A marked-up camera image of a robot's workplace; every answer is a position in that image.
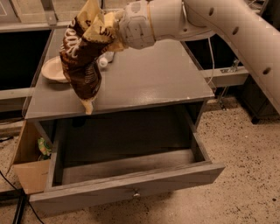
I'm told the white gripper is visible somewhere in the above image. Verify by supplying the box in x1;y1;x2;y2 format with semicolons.
104;0;156;52

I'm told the white hanging cable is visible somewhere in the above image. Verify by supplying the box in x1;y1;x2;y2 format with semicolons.
207;37;217;90

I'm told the clear plastic water bottle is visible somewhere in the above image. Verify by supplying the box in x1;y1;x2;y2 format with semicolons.
98;52;115;68

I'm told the brown cardboard box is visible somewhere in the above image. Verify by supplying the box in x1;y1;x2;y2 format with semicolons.
10;122;50;194

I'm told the grey open top drawer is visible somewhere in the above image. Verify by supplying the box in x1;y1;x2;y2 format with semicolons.
29;105;226;217

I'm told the black floor cable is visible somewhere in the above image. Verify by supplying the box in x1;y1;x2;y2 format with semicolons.
0;170;46;224

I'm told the green snack packet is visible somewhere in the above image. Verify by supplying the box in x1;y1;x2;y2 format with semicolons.
38;137;52;157

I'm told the grey wooden cabinet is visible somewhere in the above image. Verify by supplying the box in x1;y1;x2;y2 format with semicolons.
22;20;216;141

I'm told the metal drawer knob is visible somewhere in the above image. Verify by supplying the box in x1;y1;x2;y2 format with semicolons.
132;189;141;198

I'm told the brown chip bag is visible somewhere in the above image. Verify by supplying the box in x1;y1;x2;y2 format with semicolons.
59;0;116;115

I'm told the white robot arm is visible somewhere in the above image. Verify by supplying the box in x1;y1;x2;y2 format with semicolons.
112;0;280;112

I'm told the white paper bowl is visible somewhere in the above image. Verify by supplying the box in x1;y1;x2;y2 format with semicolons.
41;56;67;83

